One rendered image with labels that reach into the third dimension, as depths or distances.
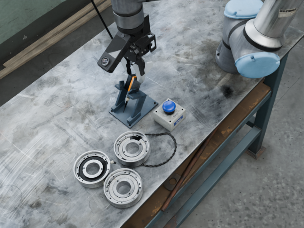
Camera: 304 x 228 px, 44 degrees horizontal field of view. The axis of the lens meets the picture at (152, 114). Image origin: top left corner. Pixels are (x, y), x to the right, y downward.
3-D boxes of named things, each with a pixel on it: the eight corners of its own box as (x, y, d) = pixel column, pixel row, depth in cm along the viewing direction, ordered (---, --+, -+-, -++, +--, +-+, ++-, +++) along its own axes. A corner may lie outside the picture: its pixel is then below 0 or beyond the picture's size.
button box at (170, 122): (171, 132, 113) (170, 123, 110) (154, 120, 117) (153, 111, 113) (188, 116, 117) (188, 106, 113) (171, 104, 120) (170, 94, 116)
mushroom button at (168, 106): (170, 122, 113) (169, 112, 109) (160, 115, 115) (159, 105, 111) (178, 113, 114) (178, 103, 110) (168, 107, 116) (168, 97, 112)
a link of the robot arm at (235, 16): (254, 22, 125) (260, -13, 114) (265, 50, 117) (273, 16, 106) (218, 26, 125) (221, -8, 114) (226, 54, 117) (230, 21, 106)
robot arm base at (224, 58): (232, 36, 135) (235, 15, 127) (268, 55, 129) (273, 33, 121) (206, 60, 130) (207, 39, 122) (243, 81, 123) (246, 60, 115)
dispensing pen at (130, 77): (115, 111, 116) (131, 63, 109) (124, 109, 119) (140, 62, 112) (120, 115, 115) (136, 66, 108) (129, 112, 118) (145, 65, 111)
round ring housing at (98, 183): (83, 196, 104) (79, 190, 100) (72, 166, 110) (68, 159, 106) (118, 180, 106) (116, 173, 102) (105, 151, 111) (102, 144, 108)
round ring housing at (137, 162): (138, 174, 106) (136, 168, 103) (108, 159, 110) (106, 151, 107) (158, 147, 111) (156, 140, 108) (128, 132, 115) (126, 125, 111)
